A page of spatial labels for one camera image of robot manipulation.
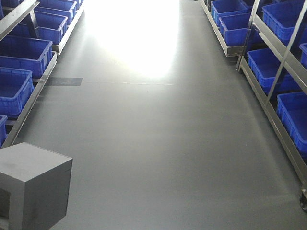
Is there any gray hollow cube base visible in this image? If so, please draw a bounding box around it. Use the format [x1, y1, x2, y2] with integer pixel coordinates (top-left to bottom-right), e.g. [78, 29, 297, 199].
[0, 143, 72, 230]

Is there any right steel bin rack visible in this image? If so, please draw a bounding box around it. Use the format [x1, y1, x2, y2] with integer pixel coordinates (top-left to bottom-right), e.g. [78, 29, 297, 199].
[201, 0, 307, 210]

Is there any steel bin rack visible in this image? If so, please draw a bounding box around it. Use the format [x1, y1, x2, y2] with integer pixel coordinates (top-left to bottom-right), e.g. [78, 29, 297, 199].
[201, 0, 307, 210]
[0, 0, 85, 148]

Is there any left steel bin rack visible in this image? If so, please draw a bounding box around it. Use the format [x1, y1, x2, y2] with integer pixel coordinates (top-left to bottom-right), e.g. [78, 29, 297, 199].
[0, 0, 85, 148]

